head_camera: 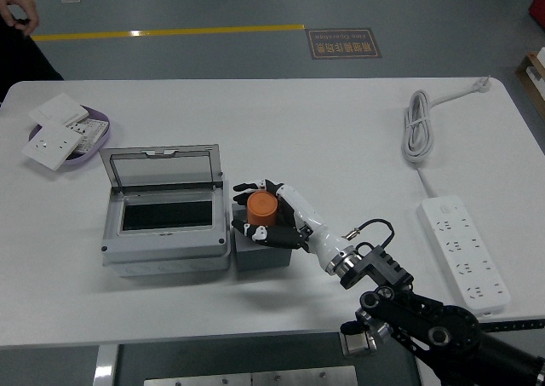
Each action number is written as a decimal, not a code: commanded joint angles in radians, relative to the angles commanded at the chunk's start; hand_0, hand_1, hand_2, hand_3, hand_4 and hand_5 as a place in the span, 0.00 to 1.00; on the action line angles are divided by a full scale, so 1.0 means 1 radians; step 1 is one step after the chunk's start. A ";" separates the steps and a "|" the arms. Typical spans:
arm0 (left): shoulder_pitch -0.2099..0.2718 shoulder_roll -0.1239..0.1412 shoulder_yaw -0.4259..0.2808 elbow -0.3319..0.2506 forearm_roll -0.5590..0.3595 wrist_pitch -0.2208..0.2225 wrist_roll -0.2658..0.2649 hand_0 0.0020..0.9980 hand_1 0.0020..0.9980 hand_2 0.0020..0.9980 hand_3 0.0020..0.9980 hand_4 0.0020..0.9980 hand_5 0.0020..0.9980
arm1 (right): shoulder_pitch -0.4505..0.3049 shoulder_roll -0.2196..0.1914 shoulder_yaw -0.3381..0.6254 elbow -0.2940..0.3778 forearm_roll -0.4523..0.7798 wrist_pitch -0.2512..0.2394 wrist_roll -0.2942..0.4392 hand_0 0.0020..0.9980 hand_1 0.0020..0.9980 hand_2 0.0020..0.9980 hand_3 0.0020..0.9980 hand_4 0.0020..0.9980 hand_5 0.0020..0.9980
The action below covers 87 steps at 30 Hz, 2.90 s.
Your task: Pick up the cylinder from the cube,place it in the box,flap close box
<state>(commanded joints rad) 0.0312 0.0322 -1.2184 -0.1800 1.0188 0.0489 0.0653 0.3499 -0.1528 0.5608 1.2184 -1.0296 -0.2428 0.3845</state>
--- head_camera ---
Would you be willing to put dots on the black perforated bar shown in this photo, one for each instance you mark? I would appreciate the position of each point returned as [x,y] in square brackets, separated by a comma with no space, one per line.
[515,325]

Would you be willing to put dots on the purple tray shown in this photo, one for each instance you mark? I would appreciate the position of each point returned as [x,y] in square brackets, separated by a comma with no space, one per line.
[100,115]

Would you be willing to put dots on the white power strip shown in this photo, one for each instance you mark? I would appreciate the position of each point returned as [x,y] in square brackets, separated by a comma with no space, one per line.
[464,254]

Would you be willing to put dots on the white five-hole socket plate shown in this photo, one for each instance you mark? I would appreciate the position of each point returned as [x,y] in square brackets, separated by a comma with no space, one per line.
[51,147]

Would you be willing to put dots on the cardboard box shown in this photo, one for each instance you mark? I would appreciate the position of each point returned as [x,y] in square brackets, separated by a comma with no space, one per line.
[528,83]

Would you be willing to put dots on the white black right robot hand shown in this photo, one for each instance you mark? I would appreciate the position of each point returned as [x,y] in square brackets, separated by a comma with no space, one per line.
[311,228]

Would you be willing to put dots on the orange cylinder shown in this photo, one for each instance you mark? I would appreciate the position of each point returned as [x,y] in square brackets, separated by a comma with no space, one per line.
[262,209]

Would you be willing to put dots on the silver metal plate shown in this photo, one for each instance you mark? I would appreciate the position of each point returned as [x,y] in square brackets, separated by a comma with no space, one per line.
[251,377]

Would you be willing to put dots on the white table leg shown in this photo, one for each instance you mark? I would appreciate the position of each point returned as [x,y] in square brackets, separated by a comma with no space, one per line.
[105,366]

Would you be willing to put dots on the red object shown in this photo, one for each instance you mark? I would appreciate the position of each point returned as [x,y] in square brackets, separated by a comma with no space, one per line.
[537,4]

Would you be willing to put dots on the white socket plate with labels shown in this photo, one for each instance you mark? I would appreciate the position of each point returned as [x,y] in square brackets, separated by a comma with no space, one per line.
[91,134]

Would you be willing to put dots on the grey cube with round recess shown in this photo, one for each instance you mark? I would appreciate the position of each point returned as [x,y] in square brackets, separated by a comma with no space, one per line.
[262,259]

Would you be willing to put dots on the silver metal bracket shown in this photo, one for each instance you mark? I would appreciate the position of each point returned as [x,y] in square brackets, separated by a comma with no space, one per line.
[355,344]

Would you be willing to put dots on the grey electrical box with lid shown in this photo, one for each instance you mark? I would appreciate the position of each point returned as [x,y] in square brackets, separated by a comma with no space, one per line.
[166,249]

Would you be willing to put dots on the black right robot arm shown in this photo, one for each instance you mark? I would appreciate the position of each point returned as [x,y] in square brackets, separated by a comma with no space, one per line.
[430,318]

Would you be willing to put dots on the brown floor sign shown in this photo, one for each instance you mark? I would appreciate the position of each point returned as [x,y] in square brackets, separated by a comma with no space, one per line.
[344,44]

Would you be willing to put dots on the person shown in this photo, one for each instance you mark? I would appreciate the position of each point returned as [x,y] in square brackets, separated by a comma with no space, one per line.
[21,66]

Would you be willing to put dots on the white switch plate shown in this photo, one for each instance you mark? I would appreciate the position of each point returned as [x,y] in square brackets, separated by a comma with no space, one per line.
[57,109]

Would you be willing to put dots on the person's left hand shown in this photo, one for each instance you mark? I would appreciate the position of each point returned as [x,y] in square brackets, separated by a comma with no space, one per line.
[19,2]

